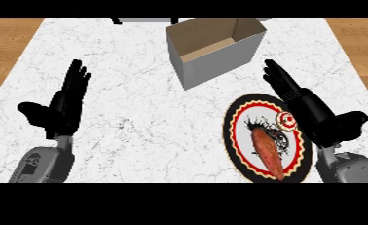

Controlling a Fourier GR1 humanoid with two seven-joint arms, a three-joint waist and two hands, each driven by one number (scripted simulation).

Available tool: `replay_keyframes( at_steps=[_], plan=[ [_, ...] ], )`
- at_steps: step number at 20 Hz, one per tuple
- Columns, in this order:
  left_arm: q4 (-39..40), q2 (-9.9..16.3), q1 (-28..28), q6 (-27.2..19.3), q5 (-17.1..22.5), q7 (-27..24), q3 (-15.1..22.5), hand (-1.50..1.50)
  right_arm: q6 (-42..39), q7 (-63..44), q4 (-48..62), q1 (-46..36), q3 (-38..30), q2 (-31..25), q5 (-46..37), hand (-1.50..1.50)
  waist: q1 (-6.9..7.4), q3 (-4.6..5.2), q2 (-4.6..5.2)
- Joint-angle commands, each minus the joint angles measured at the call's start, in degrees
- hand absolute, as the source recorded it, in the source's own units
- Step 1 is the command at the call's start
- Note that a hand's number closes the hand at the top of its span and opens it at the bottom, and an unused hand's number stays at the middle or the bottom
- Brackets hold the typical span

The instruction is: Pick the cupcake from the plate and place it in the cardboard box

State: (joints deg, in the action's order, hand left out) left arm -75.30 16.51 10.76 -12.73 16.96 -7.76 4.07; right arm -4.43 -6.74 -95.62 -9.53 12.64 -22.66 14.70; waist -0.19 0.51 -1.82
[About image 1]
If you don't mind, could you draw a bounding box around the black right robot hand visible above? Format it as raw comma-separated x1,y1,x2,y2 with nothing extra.
262,58,368,149

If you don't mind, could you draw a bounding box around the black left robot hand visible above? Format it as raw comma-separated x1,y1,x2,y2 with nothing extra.
17,58,92,140

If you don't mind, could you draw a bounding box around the round patterned plate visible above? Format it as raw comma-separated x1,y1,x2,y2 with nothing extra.
222,93,314,184

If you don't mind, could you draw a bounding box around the open cardboard box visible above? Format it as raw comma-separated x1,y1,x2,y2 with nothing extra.
165,18,268,91

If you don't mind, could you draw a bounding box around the grey appliance with black legs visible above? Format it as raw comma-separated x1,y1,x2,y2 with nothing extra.
112,18,182,26

